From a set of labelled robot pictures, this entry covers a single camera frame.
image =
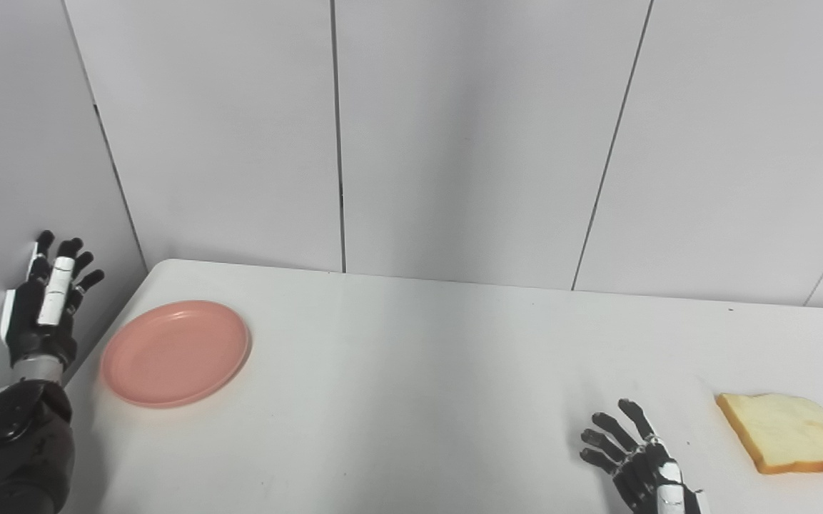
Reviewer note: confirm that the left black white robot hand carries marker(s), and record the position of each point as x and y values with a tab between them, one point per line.
43	307

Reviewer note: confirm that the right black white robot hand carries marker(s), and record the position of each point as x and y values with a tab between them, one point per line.
643	467

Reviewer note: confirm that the pink round plate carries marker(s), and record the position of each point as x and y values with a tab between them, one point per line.
175	353

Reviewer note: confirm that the slice of white bread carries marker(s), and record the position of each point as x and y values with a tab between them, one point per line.
786	430

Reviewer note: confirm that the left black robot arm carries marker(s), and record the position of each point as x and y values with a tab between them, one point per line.
22	442

